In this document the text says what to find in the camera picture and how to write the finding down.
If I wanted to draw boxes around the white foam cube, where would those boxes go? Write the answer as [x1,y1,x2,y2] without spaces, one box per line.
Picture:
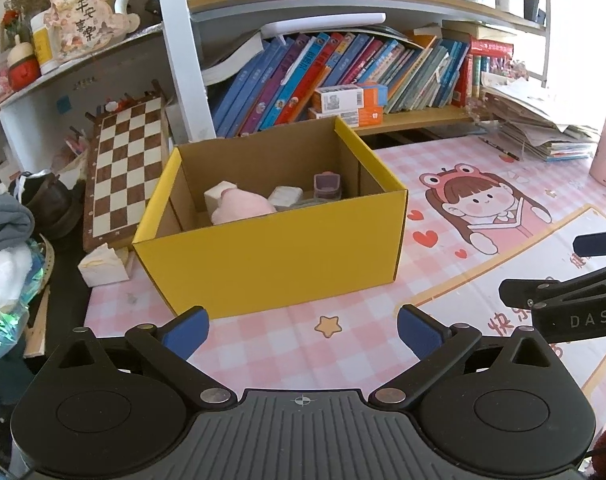
[203,180,236,213]

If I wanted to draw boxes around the pink plush toy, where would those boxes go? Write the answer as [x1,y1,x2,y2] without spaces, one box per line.
[210,189,278,226]

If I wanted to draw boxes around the wooden slat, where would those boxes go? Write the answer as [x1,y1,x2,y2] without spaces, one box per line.
[23,285,51,359]

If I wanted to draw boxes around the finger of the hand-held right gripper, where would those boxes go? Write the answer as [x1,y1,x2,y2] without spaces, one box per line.
[573,229,606,257]
[499,262,606,311]

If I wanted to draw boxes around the thick red book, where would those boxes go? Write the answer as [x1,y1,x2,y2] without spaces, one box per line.
[470,40,514,58]

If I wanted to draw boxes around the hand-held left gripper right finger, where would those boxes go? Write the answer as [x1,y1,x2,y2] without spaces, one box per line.
[366,304,558,408]

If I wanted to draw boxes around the white orange blue carton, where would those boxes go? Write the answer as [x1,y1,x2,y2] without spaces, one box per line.
[314,84,389,113]

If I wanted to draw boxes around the yellow cardboard box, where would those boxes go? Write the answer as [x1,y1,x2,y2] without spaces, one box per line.
[132,115,409,321]

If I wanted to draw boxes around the wooden chessboard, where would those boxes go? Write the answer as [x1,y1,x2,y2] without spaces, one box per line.
[82,95,166,253]

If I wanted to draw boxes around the row of books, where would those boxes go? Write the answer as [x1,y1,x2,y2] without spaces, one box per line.
[210,30,474,138]

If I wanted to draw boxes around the stack of papers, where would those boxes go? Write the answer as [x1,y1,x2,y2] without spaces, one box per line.
[475,72,604,163]

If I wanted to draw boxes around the folded grey clothes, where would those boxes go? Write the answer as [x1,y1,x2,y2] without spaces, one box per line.
[0,192,36,261]

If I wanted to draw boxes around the rabbit ornament plaque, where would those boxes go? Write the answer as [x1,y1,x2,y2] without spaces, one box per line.
[48,0,141,63]

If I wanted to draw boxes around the white charger plug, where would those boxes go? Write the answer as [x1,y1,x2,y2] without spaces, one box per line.
[268,185,304,211]

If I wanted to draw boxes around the dark pencil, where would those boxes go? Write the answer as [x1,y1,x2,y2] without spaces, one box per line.
[478,136,521,162]

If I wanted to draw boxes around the thick white paperback book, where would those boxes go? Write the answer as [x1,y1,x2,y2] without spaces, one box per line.
[200,30,264,87]

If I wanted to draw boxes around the white light bar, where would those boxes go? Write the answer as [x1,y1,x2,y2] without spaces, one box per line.
[260,11,388,38]

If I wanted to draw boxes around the white bookshelf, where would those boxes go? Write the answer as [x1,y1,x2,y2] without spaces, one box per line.
[0,0,551,146]

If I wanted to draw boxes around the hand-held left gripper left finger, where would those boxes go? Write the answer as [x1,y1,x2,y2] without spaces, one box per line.
[48,305,239,409]

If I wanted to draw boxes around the perforated beige strap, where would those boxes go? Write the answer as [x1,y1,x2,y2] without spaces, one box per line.
[37,232,57,291]

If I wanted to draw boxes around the iridescent plastic bag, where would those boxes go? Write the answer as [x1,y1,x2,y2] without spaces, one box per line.
[0,240,46,366]

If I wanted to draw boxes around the grey purple toy truck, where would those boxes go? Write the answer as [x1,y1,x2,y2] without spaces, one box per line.
[312,172,343,202]

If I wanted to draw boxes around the red apple figurine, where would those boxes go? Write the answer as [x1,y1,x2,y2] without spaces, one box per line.
[7,35,41,92]

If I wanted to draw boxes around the white yellow bottle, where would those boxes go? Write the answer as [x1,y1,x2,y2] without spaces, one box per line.
[30,10,59,76]

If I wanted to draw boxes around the white tissue pack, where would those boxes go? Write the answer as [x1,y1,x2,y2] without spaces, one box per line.
[77,242,131,288]

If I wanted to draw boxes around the pink cartoon desk mat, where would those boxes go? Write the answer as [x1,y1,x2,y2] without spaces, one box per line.
[83,132,606,411]

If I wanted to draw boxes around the pink beaded ornament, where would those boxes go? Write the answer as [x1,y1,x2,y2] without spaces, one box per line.
[465,95,488,122]

